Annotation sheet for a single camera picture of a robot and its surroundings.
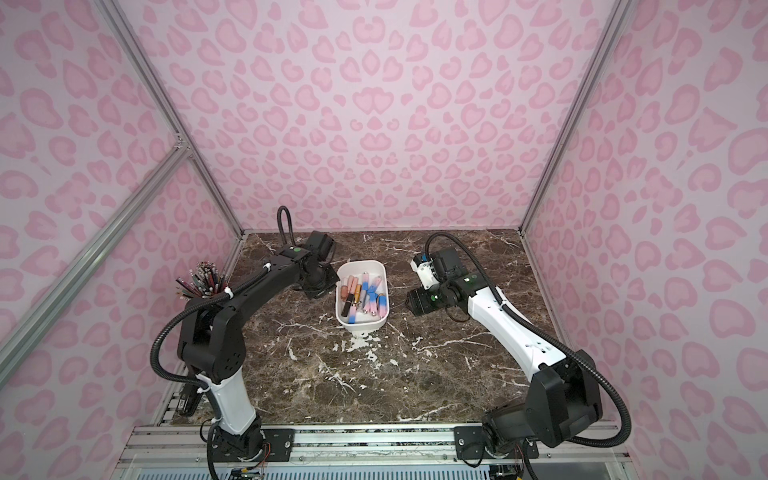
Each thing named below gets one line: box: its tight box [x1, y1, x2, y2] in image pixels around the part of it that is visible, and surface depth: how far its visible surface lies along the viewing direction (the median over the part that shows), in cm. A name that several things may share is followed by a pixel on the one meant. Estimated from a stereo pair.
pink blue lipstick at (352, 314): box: [348, 304, 357, 324], surface depth 97 cm
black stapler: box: [176, 383, 202, 417], surface depth 80 cm
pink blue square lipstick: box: [377, 293, 387, 318], surface depth 97 cm
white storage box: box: [335, 260, 390, 331], surface depth 100 cm
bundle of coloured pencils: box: [175, 261, 229, 300], surface depth 88 cm
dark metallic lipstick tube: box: [341, 293, 354, 317], surface depth 97 cm
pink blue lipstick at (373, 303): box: [369, 293, 377, 316], surface depth 97 cm
